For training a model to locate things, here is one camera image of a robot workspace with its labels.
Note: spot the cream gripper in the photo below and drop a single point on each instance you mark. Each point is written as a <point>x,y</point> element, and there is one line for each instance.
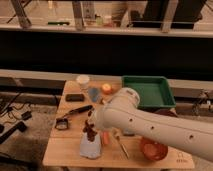
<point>91,120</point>

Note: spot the dark red grape bunch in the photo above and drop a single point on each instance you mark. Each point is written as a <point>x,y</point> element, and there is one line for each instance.
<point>88,129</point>

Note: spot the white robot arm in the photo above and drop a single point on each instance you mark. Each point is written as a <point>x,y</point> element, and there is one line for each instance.
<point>121,112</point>

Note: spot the red bowl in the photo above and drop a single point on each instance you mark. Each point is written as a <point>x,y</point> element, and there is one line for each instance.
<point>152,150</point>

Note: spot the orange carrot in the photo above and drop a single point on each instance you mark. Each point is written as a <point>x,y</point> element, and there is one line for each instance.
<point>105,138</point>

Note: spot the light blue cloth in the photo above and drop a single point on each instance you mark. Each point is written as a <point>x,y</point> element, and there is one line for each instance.
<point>90,149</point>

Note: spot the black rectangular block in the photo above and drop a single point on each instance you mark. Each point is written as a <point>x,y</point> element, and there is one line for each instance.
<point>74,97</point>

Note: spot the orange apple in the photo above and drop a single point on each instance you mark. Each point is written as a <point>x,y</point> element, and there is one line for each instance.
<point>106,88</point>

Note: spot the white paper cup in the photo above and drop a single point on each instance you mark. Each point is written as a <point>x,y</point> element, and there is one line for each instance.
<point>83,81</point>

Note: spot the wooden table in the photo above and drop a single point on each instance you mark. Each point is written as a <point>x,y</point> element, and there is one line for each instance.
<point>63,150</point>

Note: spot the green plastic tray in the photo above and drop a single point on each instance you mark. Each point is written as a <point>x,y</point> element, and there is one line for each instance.
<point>154,91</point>

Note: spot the black clamp on floor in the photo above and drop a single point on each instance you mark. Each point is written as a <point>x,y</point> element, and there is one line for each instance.
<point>21,126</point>

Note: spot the black handled knife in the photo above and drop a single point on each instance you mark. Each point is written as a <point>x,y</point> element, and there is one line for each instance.
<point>78,110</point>

